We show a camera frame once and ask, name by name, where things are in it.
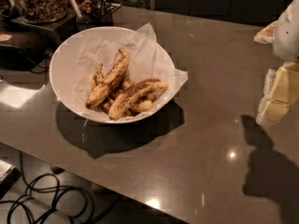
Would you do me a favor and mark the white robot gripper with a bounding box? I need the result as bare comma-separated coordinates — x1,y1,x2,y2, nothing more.
253,0,299,126

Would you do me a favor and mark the spotted banana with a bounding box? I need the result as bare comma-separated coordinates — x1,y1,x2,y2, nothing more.
85,48,130,108
108,77,168,120

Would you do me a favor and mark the lower right banana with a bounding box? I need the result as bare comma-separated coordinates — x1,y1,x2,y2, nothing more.
130,100,152,113

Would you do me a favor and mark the middle hidden banana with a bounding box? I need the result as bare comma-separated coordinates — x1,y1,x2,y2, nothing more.
121,77,135,91

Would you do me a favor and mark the small banana at left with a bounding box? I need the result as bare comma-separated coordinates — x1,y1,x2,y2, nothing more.
92,63,104,89

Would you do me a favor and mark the white bowl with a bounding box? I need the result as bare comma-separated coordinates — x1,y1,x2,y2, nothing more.
49,26,176,125

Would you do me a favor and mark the white paper liner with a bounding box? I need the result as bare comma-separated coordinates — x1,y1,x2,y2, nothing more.
69,24,188,123

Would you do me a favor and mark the black stand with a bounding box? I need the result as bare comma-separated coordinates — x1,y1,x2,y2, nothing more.
12,6,120,48

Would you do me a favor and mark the glass jar of nuts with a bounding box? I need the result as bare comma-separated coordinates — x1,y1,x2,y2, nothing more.
17,0,68,23

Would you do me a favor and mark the black device at left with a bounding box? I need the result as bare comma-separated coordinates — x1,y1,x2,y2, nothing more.
0,31,47,71

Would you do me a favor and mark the grey box on floor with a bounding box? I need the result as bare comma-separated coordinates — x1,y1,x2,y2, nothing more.
0,160,21,200

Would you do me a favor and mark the black cable on floor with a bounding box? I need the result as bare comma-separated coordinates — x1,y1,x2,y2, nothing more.
0,151,122,224

